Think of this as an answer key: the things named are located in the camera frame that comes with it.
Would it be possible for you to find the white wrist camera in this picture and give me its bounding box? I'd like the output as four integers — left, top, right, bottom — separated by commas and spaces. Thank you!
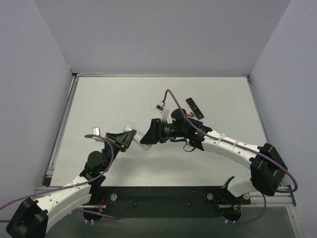
155, 101, 170, 121
84, 127, 104, 142

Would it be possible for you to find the white remote control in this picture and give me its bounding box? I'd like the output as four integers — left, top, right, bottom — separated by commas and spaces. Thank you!
123, 124, 151, 151

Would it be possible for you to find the purple cable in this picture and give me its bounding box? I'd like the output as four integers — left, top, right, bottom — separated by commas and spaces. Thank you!
0, 133, 118, 224
163, 89, 298, 225

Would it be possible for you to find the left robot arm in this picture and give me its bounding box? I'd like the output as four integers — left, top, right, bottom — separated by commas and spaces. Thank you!
6, 129, 137, 238

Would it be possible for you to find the aluminium front rail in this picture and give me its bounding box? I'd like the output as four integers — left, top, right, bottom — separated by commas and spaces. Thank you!
34, 186, 296, 207

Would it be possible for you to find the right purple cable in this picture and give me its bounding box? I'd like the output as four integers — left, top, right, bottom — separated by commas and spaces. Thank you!
163, 89, 298, 225

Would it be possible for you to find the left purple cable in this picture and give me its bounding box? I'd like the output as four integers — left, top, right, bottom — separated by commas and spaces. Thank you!
0, 133, 118, 224

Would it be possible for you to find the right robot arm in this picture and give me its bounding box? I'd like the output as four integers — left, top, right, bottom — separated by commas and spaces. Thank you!
140, 109, 287, 197

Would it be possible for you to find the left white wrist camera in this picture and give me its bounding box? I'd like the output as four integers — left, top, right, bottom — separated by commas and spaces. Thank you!
84, 127, 104, 142

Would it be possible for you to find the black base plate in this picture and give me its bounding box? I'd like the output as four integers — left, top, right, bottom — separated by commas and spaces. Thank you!
84, 186, 240, 219

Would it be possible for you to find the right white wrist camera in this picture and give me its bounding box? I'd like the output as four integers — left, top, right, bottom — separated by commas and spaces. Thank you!
155, 101, 170, 121

